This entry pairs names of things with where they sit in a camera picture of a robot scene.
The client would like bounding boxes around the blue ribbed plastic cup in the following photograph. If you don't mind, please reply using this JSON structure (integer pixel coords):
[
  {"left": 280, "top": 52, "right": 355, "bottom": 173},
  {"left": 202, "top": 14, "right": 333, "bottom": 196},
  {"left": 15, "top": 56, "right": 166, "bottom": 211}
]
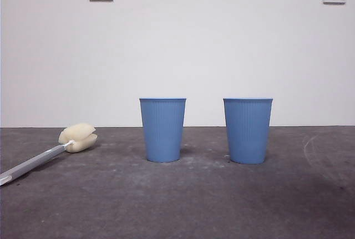
[
  {"left": 139, "top": 97, "right": 187, "bottom": 163},
  {"left": 222, "top": 98, "right": 274, "bottom": 165}
]

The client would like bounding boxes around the grey-handled sponge cup brush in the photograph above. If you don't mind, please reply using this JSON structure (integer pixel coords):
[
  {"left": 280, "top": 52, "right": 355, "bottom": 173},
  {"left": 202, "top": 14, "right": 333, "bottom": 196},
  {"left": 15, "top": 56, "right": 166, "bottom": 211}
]
[{"left": 0, "top": 123, "right": 98, "bottom": 187}]

